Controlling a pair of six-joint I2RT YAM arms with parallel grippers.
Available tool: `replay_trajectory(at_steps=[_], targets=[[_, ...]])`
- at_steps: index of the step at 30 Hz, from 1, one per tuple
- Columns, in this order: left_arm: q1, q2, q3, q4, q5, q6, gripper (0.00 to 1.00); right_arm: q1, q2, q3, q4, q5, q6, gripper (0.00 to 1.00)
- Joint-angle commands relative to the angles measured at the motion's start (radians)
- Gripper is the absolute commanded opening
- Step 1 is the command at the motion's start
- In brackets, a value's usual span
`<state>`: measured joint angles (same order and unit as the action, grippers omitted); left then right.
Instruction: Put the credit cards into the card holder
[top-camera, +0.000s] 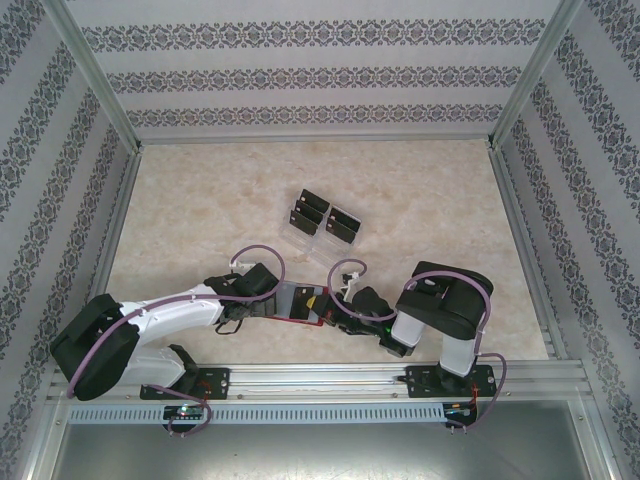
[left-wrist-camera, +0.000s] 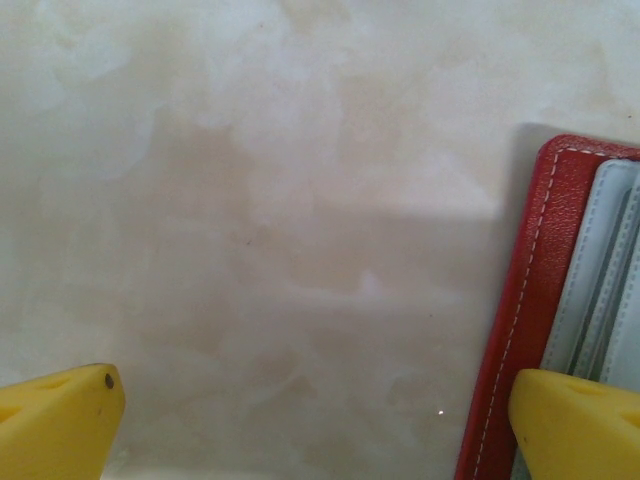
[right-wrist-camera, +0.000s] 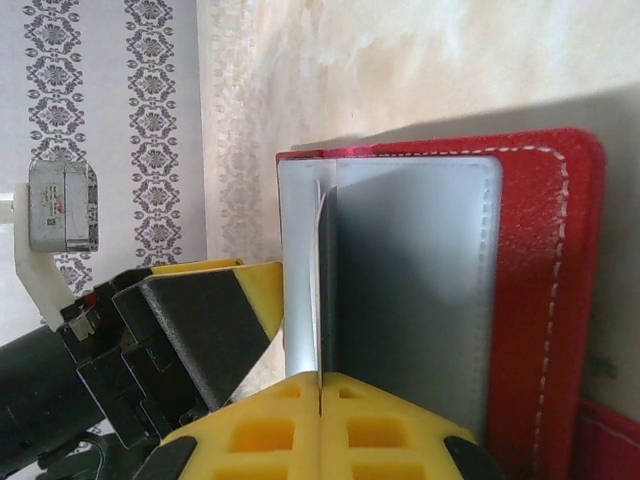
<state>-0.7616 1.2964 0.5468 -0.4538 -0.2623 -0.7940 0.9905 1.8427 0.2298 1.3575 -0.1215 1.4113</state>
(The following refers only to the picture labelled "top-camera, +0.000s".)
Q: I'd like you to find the slotted grey cable duct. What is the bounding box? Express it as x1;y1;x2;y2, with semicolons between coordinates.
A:
67;402;446;426

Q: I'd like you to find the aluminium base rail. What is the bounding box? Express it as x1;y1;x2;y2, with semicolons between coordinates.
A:
49;363;589;401

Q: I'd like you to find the clear rack of black cartridges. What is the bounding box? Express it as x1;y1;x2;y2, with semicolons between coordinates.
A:
285;188;365;266

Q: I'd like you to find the black credit card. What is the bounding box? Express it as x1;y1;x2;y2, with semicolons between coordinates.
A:
289;209;323;234
290;284;316;321
294;198;327;221
325;218;360;242
329;206;364;225
299;188;332;209
304;293;326;321

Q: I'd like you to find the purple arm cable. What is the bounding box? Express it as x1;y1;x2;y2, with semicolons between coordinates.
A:
66;243;289;439
327;257;512;431

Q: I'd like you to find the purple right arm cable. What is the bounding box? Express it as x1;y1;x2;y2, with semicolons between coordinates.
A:
327;257;512;431

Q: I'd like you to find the left controller board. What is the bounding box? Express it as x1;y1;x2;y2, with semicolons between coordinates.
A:
163;404;207;420

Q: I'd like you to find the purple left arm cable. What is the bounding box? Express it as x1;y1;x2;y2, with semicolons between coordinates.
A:
66;243;289;439

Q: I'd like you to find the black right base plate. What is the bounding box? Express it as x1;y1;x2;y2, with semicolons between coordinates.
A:
405;364;497;400

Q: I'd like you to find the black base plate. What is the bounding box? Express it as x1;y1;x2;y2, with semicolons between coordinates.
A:
139;367;232;401
405;364;497;400

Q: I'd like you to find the red tray with grey insert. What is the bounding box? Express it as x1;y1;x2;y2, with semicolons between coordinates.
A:
272;280;334;330

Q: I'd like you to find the aluminium table edge rail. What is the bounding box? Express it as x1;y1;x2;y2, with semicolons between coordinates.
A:
52;147;146;371
488;144;571;361

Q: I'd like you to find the aluminium upright frame post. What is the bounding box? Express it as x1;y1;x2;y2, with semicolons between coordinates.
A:
485;0;587;151
47;0;146;153

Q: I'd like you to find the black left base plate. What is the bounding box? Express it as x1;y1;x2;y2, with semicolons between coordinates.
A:
139;367;232;401

